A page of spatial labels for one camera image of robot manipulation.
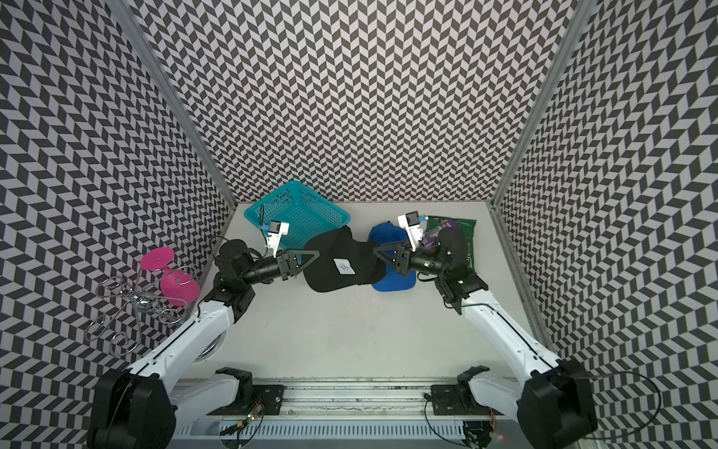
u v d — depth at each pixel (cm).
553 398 39
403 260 62
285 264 64
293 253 65
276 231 67
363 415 72
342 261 69
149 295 64
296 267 68
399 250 64
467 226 106
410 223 63
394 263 65
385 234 95
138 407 39
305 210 117
